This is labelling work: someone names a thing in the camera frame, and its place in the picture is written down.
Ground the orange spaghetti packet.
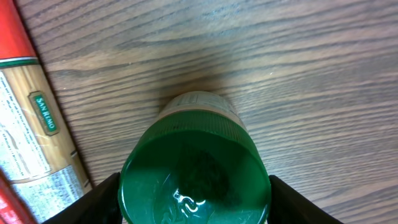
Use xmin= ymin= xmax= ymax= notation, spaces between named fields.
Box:
xmin=1 ymin=0 xmax=92 ymax=223

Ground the green lidded jar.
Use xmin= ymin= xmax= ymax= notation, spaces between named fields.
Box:
xmin=118 ymin=91 xmax=271 ymax=224

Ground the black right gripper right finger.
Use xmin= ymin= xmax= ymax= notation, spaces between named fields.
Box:
xmin=267 ymin=175 xmax=343 ymax=224

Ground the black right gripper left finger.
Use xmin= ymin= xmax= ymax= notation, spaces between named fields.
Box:
xmin=43 ymin=172 xmax=123 ymax=224

